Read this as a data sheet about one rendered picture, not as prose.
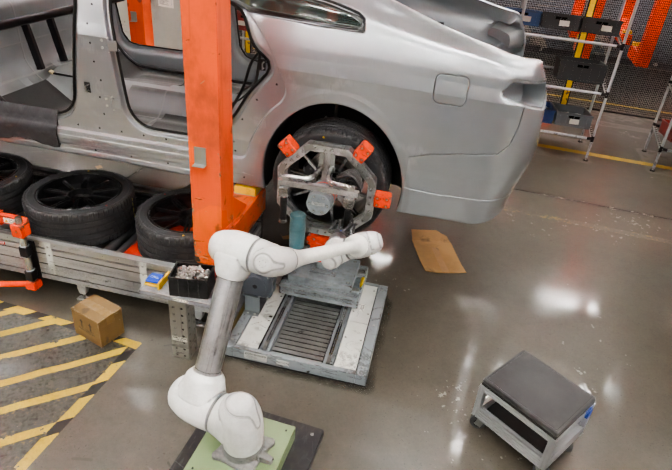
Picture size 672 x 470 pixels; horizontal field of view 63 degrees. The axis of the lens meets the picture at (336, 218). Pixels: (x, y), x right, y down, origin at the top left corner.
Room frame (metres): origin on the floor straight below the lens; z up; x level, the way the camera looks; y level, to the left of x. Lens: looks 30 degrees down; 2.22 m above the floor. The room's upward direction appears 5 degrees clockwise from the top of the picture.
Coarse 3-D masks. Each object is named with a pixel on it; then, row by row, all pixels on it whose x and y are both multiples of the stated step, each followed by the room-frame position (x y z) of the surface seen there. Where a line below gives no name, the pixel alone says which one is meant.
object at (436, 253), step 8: (416, 232) 3.74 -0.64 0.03; (424, 232) 3.75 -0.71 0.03; (432, 232) 3.76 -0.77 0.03; (416, 240) 3.64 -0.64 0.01; (424, 240) 3.66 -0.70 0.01; (432, 240) 3.67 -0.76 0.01; (440, 240) 3.68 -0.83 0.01; (448, 240) 3.69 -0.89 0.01; (416, 248) 3.53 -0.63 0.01; (424, 248) 3.54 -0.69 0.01; (432, 248) 3.55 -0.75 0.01; (440, 248) 3.56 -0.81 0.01; (448, 248) 3.57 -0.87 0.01; (424, 256) 3.43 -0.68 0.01; (432, 256) 3.44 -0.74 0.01; (440, 256) 3.45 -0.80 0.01; (448, 256) 3.46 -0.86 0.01; (456, 256) 3.47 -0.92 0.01; (424, 264) 3.32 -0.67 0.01; (432, 264) 3.33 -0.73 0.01; (440, 264) 3.34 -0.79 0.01; (448, 264) 3.35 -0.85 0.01; (456, 264) 3.36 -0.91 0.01; (440, 272) 3.23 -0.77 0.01; (448, 272) 3.24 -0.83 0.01; (456, 272) 3.25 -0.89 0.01; (464, 272) 3.26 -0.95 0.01
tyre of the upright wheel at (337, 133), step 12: (324, 120) 2.92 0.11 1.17; (336, 120) 2.91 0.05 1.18; (348, 120) 2.94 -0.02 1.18; (300, 132) 2.83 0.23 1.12; (312, 132) 2.78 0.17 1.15; (324, 132) 2.76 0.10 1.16; (336, 132) 2.75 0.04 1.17; (348, 132) 2.78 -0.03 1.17; (360, 132) 2.84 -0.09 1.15; (372, 132) 2.93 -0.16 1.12; (300, 144) 2.78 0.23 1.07; (348, 144) 2.74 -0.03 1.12; (372, 144) 2.80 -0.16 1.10; (372, 156) 2.71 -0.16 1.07; (384, 156) 2.83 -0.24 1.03; (276, 168) 2.81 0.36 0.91; (372, 168) 2.71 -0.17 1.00; (384, 168) 2.74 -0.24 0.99; (276, 180) 2.81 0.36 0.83; (384, 180) 2.70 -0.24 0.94; (276, 192) 2.81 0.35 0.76; (372, 216) 2.71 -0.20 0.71; (360, 228) 2.72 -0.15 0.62
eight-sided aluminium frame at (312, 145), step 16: (304, 144) 2.72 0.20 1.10; (320, 144) 2.69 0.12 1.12; (336, 144) 2.71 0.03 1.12; (288, 160) 2.71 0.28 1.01; (352, 160) 2.65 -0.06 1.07; (368, 176) 2.63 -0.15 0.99; (368, 192) 2.63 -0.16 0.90; (288, 208) 2.71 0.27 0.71; (368, 208) 2.63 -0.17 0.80; (320, 224) 2.72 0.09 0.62
